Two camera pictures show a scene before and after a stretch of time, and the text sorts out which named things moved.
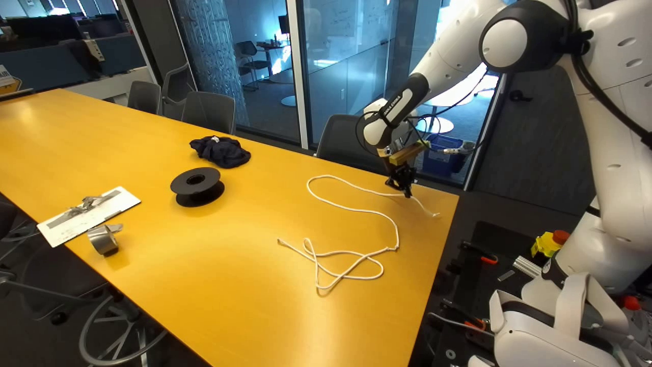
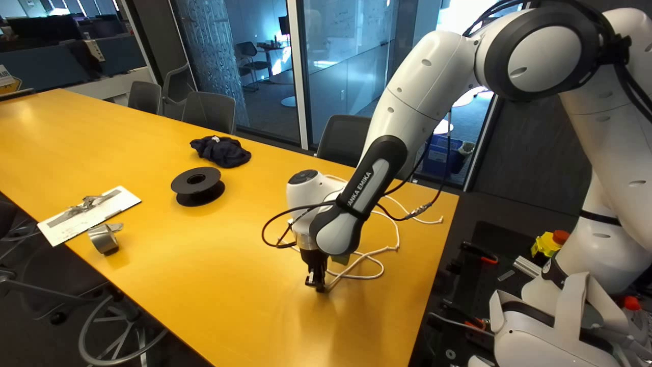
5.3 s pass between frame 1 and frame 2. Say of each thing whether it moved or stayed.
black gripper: moved
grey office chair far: stayed
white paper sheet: stayed
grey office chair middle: stayed
